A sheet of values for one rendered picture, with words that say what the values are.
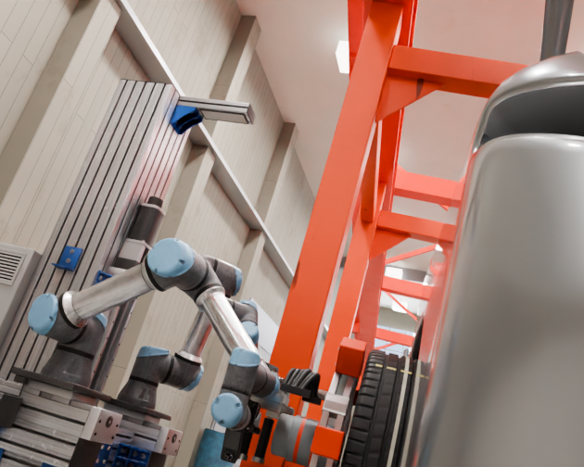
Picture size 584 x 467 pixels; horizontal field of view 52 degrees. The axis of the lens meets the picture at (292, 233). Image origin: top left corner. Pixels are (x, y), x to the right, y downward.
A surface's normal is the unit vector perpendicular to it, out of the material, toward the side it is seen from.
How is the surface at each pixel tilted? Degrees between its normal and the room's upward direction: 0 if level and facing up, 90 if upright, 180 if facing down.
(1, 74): 90
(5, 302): 90
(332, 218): 90
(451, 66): 90
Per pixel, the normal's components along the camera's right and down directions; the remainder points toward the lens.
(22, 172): 0.94, 0.16
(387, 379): 0.09, -0.87
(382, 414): -0.01, -0.65
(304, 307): -0.10, -0.38
